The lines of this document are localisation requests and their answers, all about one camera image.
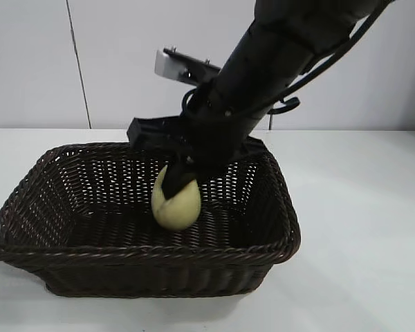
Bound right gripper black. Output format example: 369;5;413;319
127;110;266;205

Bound pale yellow pear-shaped fruit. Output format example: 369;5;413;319
151;165;201;232

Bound dark brown wicker basket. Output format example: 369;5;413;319
0;140;302;299

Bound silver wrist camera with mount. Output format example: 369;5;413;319
154;46;223;87

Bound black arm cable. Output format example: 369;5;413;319
268;0;398;117

